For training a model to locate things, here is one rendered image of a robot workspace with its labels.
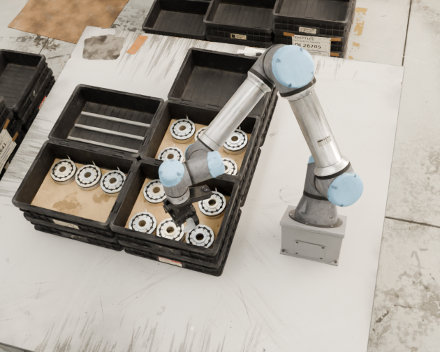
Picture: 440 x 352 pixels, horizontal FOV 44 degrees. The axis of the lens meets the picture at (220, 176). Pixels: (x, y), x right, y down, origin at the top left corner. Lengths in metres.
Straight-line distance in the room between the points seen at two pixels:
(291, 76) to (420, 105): 1.95
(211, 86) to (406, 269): 1.32
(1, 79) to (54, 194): 1.33
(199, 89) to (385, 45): 1.69
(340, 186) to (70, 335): 1.09
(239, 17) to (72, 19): 1.38
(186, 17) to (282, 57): 2.04
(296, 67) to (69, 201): 1.06
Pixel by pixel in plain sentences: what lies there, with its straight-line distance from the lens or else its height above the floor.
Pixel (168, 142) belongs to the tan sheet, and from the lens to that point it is 2.23.
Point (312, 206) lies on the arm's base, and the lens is 1.88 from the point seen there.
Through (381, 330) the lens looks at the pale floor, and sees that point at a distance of 2.76.
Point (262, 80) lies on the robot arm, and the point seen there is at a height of 1.32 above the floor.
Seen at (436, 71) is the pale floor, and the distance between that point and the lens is 3.66.
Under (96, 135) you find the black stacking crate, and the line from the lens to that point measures 2.33.
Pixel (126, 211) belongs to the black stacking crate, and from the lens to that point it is 2.05.
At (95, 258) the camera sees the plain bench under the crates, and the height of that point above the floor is 0.70.
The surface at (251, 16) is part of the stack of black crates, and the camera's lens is 3.35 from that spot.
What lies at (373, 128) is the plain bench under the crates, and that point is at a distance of 2.41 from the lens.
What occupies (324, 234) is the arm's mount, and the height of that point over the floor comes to 0.93.
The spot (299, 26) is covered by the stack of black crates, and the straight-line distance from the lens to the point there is 3.06.
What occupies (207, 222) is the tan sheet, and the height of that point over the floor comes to 0.83.
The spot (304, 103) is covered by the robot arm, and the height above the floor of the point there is 1.34.
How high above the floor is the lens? 2.60
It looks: 57 degrees down
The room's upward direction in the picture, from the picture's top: 10 degrees counter-clockwise
